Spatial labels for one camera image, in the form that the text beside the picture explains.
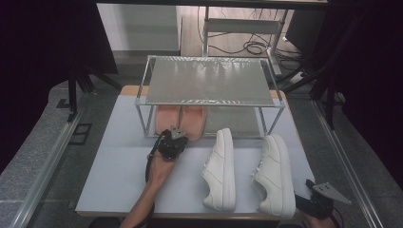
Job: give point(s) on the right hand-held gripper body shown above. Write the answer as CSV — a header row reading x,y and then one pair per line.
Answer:
x,y
320,207

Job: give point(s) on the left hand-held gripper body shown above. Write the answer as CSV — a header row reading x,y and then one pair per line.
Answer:
x,y
171,147

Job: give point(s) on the white sneaker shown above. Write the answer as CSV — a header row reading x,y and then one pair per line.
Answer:
x,y
275,177
218,171

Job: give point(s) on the metal shoe rack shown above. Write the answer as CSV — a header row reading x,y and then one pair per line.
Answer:
x,y
206,82

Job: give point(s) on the person's right hand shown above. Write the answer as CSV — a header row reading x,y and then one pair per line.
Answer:
x,y
318,224

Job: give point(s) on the person's left hand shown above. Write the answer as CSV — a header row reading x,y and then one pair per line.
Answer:
x,y
160,171

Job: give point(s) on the pale table cover sheet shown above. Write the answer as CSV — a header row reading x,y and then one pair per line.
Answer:
x,y
126,164

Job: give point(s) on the wooden table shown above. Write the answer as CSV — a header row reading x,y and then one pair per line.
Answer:
x,y
130,90

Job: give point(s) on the white cabinet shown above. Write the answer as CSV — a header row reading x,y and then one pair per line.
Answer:
x,y
139,28

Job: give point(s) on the dark box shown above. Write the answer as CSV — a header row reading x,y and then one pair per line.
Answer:
x,y
305,31

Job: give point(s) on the metal floor rail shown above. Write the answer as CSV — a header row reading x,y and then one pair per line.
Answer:
x,y
47,171
345,171

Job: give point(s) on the white desk frame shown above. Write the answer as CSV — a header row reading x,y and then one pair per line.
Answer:
x,y
240,26

